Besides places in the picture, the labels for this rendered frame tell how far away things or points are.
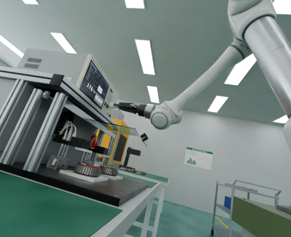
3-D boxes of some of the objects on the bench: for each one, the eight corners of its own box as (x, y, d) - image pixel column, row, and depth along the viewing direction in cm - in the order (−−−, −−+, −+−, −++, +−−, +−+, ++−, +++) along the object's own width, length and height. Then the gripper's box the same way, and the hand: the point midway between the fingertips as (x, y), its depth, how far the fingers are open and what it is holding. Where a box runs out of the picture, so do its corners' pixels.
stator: (103, 177, 73) (106, 169, 74) (92, 177, 62) (95, 168, 64) (81, 170, 75) (84, 162, 76) (67, 170, 65) (70, 161, 66)
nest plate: (122, 179, 97) (123, 177, 97) (114, 180, 83) (115, 177, 83) (100, 172, 100) (100, 170, 100) (88, 172, 86) (89, 170, 86)
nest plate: (108, 180, 74) (109, 177, 74) (93, 182, 60) (94, 179, 60) (79, 172, 77) (80, 169, 77) (59, 172, 63) (60, 169, 63)
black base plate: (147, 187, 105) (148, 184, 105) (117, 207, 45) (120, 198, 45) (83, 169, 114) (84, 166, 115) (-12, 166, 54) (-9, 159, 55)
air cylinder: (66, 170, 75) (70, 158, 76) (55, 169, 67) (60, 156, 69) (57, 167, 76) (61, 155, 77) (45, 167, 69) (50, 154, 70)
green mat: (157, 183, 163) (157, 183, 163) (151, 188, 106) (151, 188, 106) (76, 161, 183) (76, 161, 183) (33, 155, 126) (33, 155, 126)
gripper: (142, 112, 89) (103, 106, 94) (145, 120, 102) (110, 113, 106) (145, 100, 91) (107, 94, 96) (148, 109, 104) (114, 103, 109)
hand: (114, 105), depth 101 cm, fingers closed
